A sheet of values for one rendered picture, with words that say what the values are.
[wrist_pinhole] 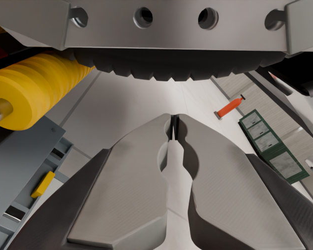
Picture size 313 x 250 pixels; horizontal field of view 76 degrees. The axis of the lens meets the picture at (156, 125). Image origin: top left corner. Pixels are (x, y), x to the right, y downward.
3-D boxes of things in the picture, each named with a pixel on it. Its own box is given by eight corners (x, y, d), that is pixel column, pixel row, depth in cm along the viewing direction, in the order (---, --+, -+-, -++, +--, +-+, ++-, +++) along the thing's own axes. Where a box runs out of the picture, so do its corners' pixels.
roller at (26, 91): (96, 68, 44) (113, 48, 42) (2, 157, 19) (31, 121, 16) (73, 47, 42) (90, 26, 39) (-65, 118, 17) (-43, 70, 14)
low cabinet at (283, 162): (236, 120, 679) (255, 107, 651) (261, 149, 742) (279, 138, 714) (257, 156, 530) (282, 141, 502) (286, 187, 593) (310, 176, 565)
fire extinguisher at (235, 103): (211, 108, 444) (237, 89, 418) (218, 116, 456) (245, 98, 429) (214, 116, 420) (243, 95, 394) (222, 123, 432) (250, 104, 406)
